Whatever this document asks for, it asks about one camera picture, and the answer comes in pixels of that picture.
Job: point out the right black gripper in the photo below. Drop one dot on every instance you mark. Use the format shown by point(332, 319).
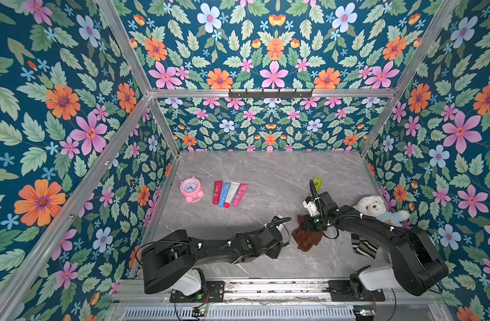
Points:
point(321, 199)

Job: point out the white toothpaste tube orange cap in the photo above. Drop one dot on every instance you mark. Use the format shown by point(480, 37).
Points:
point(283, 224)

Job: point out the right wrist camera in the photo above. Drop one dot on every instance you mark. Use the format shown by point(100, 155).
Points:
point(310, 205)

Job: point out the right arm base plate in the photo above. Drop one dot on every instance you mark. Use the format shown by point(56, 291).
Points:
point(353, 291)

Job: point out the magenta toothpaste tube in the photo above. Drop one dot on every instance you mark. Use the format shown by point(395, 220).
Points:
point(217, 191)

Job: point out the pink toothpaste tube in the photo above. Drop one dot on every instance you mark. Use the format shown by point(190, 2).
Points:
point(239, 195)

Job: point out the white teddy bear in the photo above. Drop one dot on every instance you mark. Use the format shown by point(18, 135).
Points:
point(374, 206)

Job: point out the white toothpaste tube red cap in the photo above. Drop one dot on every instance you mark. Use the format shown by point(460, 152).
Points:
point(233, 188)

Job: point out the striped black white cloth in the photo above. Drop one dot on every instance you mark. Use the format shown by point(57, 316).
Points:
point(363, 246)

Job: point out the pink alarm clock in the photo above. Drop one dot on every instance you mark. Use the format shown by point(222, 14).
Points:
point(191, 189)

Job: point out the green toothpaste tube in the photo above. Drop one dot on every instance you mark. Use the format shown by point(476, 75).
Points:
point(317, 183)

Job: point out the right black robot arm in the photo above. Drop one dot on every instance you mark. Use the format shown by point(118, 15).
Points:
point(416, 265)

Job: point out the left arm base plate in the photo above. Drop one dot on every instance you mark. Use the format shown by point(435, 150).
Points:
point(211, 292)

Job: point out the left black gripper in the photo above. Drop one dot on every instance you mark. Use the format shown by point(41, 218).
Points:
point(275, 250)

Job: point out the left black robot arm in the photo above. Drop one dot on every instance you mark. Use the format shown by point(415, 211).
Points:
point(167, 260)

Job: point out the metal hook rail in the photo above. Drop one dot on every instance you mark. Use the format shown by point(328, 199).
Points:
point(275, 93)

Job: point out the blue toothpaste tube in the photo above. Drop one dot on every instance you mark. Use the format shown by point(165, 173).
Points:
point(223, 194)

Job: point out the brown cloth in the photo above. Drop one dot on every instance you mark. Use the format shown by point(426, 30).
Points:
point(305, 239)

